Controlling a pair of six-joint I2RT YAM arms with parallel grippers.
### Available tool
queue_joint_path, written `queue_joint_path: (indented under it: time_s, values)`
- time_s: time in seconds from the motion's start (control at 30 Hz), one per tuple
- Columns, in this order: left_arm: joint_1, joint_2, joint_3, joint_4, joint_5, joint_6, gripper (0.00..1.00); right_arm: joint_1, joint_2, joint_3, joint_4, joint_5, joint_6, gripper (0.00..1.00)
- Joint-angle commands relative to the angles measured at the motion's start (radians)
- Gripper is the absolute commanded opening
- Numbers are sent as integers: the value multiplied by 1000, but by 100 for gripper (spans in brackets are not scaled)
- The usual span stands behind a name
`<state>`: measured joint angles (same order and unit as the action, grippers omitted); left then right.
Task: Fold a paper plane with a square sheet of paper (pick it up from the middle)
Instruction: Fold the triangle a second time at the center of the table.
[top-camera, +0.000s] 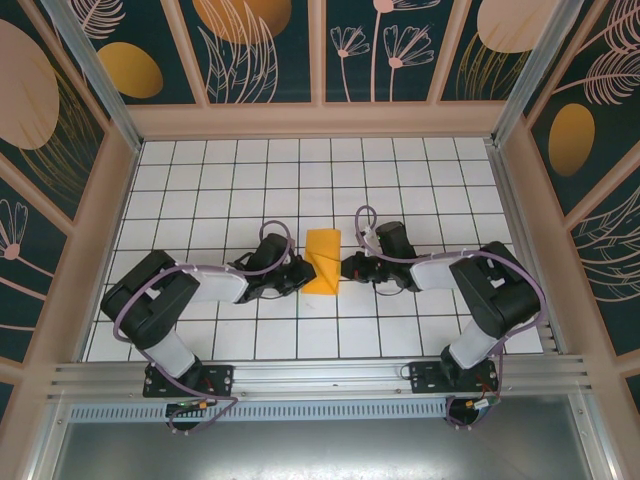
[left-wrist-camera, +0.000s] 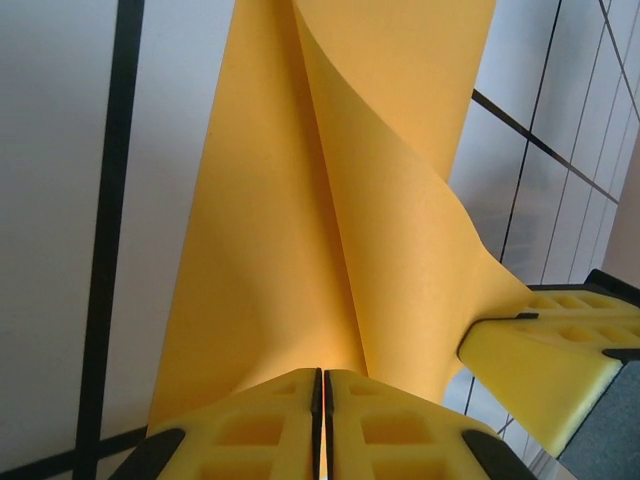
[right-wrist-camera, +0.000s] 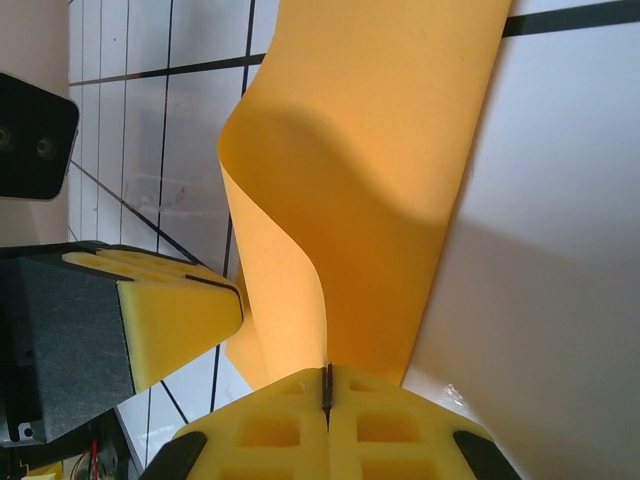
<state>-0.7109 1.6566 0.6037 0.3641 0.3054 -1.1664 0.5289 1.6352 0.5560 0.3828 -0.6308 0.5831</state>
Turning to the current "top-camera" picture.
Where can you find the orange cloth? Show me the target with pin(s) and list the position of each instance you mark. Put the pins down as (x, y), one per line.
(322, 245)

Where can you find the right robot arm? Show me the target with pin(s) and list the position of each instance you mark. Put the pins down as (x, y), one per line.
(495, 300)

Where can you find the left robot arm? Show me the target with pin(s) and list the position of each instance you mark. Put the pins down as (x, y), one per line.
(145, 310)

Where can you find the grey metal sheet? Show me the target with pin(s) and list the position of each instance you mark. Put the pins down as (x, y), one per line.
(320, 450)

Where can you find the aluminium mounting rail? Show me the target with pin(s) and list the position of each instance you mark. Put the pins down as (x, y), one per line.
(320, 375)

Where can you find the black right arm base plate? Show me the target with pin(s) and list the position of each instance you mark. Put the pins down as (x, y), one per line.
(425, 380)

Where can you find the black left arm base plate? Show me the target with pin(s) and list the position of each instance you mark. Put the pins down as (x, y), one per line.
(220, 380)

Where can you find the aluminium side rail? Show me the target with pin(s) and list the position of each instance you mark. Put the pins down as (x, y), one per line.
(525, 225)

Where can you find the aluminium frame post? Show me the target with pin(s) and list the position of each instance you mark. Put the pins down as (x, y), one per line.
(95, 75)
(530, 65)

